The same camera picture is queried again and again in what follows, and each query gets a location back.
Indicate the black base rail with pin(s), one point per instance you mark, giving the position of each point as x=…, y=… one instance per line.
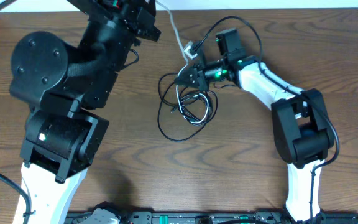
x=105, y=216

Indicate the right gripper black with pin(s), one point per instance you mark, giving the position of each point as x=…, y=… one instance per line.
x=199, y=75

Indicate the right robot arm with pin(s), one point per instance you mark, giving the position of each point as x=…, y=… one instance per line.
x=303, y=133

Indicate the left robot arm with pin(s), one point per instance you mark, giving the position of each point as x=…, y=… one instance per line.
x=62, y=85

